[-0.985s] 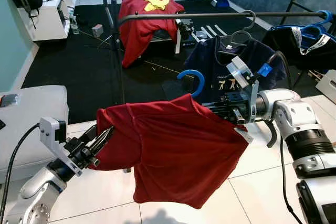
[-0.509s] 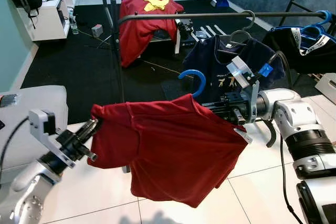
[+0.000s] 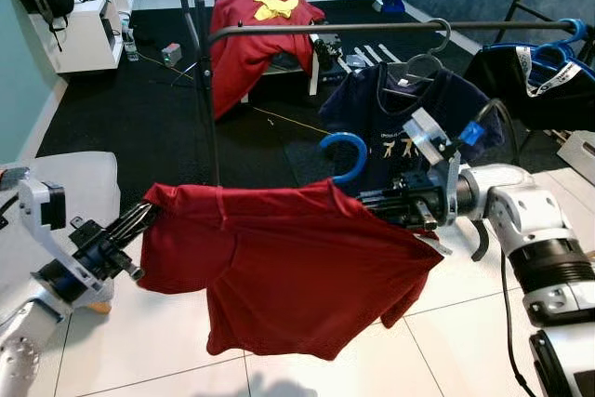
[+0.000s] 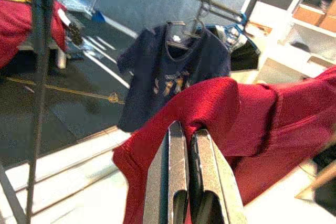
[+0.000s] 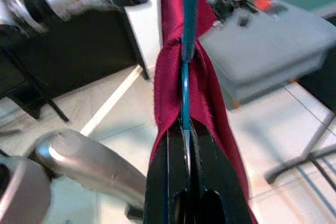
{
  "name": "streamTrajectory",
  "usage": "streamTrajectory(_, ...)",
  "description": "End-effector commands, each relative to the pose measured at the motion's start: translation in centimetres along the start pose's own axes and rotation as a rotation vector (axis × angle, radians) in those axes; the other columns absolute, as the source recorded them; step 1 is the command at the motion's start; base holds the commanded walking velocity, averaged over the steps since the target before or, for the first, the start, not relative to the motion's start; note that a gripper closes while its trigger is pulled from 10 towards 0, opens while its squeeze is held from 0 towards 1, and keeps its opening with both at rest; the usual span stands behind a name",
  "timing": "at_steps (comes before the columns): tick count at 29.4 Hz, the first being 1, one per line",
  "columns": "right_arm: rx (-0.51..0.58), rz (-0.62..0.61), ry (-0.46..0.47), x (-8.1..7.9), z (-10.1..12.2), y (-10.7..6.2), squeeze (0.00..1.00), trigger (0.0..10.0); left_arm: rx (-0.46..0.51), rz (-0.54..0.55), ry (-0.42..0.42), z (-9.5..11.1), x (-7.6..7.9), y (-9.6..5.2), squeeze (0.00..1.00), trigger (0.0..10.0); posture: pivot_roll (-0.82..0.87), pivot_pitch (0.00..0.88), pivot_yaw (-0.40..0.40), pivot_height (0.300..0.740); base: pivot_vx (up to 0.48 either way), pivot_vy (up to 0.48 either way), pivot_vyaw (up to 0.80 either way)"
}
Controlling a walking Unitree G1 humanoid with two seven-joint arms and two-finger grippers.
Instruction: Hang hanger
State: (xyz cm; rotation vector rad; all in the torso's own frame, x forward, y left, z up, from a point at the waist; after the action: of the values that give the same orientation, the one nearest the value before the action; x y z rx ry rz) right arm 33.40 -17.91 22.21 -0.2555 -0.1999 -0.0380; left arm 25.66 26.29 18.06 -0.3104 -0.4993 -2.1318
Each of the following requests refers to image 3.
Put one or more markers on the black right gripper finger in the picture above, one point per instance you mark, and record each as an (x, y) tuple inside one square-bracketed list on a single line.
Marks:
[(381, 196), (386, 213)]

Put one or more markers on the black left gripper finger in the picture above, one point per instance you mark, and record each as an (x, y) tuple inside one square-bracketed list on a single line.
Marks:
[(141, 227), (135, 214)]

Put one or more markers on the blue plastic hanger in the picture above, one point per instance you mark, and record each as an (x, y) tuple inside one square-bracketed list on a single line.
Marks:
[(353, 151), (558, 48)]

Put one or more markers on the navy blue t-shirt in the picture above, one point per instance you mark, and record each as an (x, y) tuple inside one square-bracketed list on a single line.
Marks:
[(381, 127)]

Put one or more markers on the red t-shirt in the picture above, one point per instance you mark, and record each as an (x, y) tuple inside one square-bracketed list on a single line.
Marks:
[(297, 267)]

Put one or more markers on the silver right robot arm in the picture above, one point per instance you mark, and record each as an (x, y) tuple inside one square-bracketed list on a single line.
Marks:
[(530, 239)]

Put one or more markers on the blue tape tag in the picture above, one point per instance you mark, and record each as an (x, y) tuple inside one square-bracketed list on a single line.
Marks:
[(471, 132)]

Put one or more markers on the black rug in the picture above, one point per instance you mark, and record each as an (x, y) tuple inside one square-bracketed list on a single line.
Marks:
[(121, 109)]

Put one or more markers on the white box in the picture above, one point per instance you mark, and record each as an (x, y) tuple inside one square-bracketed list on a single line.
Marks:
[(578, 155)]

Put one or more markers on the black garment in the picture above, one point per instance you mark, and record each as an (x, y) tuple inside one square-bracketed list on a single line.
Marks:
[(521, 90)]

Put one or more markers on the black machine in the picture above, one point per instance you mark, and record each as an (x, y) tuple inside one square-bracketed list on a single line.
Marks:
[(327, 53)]

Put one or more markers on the small grey box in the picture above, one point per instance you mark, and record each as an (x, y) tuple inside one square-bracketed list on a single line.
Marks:
[(172, 53)]

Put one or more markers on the black metal clothes rack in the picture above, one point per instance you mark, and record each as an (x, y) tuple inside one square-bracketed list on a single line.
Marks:
[(372, 29)]

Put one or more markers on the clear water bottle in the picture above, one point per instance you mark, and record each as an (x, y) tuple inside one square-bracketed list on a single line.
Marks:
[(130, 44)]

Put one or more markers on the white shelf cabinet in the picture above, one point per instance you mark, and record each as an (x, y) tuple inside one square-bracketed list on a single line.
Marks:
[(88, 34)]

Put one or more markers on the red blanket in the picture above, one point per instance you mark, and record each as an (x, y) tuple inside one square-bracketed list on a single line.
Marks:
[(251, 53)]

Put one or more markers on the yellow cloth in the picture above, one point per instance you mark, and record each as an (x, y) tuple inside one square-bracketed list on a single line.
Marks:
[(276, 6)]

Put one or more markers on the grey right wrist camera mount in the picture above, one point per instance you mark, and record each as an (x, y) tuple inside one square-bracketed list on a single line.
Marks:
[(432, 137)]

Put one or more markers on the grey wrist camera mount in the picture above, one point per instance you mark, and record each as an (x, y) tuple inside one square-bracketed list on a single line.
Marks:
[(42, 206), (432, 137)]

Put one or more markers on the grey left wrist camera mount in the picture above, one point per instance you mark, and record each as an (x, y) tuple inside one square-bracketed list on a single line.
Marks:
[(42, 206)]

